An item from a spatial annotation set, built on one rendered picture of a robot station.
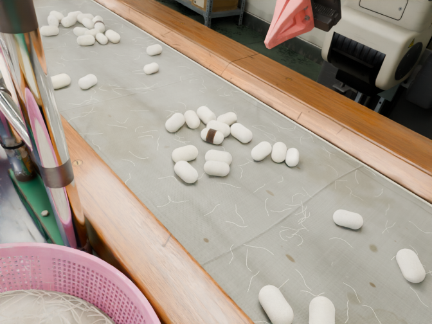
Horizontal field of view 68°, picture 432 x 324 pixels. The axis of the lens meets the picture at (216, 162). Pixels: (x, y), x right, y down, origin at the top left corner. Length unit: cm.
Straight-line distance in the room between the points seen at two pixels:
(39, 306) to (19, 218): 17
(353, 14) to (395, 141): 53
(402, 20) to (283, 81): 44
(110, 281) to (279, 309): 14
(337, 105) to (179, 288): 41
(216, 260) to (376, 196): 24
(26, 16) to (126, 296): 21
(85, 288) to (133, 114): 28
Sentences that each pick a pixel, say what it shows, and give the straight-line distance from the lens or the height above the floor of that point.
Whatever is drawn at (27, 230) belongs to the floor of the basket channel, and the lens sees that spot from 47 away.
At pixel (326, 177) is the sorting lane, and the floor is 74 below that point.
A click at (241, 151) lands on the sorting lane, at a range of 46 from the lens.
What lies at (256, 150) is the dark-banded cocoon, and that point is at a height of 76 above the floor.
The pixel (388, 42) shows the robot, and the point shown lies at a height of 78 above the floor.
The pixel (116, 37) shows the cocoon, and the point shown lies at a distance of 75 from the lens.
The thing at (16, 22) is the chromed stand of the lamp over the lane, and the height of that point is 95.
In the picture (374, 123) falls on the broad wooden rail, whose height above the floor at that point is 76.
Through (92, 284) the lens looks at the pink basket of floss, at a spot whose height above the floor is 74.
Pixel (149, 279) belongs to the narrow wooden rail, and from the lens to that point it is 30.
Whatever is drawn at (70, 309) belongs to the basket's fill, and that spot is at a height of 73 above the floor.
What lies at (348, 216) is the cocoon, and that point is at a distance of 40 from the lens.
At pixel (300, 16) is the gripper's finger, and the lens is 52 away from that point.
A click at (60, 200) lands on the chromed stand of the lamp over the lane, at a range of 29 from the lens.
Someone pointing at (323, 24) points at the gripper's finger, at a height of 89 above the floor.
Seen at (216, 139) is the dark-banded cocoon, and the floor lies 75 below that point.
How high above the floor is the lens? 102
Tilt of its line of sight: 41 degrees down
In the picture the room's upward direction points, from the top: 9 degrees clockwise
